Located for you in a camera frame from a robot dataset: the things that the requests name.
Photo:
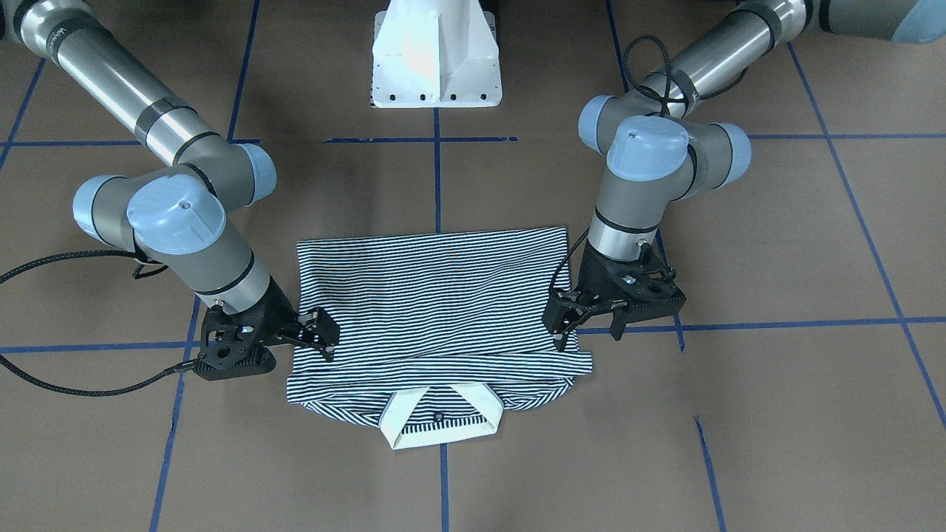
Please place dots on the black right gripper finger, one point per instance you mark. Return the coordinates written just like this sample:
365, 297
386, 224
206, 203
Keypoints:
326, 351

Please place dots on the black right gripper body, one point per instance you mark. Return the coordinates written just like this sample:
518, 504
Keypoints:
276, 315

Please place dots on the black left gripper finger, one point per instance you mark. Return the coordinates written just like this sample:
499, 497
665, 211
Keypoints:
562, 336
619, 322

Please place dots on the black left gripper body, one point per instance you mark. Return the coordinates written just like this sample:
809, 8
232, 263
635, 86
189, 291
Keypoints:
591, 280

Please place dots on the navy white striped polo shirt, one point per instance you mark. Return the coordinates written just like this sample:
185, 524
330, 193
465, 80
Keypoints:
441, 334

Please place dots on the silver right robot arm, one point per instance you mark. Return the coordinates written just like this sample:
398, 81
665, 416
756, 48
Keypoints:
175, 217

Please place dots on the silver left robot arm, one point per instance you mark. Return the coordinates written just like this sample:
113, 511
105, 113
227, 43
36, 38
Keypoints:
654, 156

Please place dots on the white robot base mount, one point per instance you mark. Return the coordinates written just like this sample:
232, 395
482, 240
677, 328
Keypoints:
436, 54

